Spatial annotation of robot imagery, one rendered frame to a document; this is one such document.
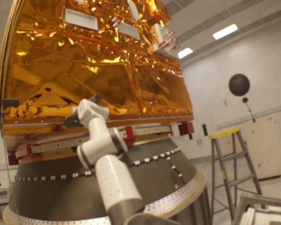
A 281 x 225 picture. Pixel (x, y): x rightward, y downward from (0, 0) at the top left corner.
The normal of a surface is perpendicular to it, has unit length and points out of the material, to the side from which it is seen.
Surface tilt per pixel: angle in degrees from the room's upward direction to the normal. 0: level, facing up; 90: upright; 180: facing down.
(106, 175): 50
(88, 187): 62
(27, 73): 97
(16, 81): 88
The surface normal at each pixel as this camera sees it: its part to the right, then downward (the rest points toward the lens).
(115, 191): -0.30, -0.73
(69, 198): -0.06, -0.63
